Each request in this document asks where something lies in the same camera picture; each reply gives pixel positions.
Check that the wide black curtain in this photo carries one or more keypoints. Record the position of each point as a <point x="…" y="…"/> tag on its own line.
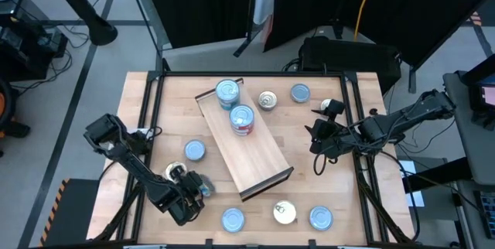
<point x="417" y="9"/>

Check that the grey desk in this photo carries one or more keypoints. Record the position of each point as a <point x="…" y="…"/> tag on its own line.
<point x="475" y="152"/>

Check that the grey metal beam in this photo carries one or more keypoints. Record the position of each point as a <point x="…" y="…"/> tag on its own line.
<point x="149" y="13"/>

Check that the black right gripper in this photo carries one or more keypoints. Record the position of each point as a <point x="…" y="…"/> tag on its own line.
<point x="332" y="138"/>

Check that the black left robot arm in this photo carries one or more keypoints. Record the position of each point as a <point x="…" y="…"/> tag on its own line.
<point x="131" y="164"/>

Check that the black pole round base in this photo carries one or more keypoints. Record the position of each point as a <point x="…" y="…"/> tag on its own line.
<point x="102" y="32"/>

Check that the black table frame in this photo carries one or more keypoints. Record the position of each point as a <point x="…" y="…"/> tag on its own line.
<point x="270" y="74"/>

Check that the blue yellowfin tuna can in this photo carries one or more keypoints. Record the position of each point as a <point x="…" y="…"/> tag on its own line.
<point x="227" y="89"/>
<point x="229" y="107"/>

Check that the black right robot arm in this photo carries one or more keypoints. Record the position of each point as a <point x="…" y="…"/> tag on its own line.
<point x="406" y="119"/>

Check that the narrow black curtain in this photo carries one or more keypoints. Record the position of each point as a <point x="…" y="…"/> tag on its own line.
<point x="193" y="5"/>

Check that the orange black device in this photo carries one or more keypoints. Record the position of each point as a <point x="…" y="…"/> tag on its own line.
<point x="4" y="104"/>

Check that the blue red salmon can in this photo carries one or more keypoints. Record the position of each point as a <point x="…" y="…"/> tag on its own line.
<point x="170" y="166"/>

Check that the Wild Planet seafood can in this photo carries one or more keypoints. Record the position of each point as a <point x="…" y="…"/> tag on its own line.
<point x="267" y="100"/>
<point x="324" y="104"/>
<point x="284" y="212"/>

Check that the black mat hazard stripes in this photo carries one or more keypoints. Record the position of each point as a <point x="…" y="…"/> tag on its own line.
<point x="75" y="210"/>

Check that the black equipment cart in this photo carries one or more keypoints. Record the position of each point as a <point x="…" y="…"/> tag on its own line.
<point x="23" y="48"/>

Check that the monitor with pink screen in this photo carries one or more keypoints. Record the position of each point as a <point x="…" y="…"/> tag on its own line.
<point x="487" y="94"/>

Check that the black equipment case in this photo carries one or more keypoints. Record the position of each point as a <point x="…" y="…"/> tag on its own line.
<point x="348" y="59"/>

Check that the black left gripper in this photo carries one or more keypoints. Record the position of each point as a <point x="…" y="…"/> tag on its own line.
<point x="189" y="202"/>

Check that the white paper sheet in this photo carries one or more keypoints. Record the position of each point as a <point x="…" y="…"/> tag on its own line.
<point x="417" y="199"/>

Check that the black metal beam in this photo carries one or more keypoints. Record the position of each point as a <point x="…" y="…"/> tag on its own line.
<point x="437" y="173"/>

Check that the silver lid seafood can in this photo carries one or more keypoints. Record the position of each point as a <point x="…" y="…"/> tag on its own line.
<point x="321" y="218"/>
<point x="300" y="93"/>

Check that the black keyboard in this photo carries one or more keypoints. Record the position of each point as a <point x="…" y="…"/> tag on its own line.
<point x="488" y="214"/>

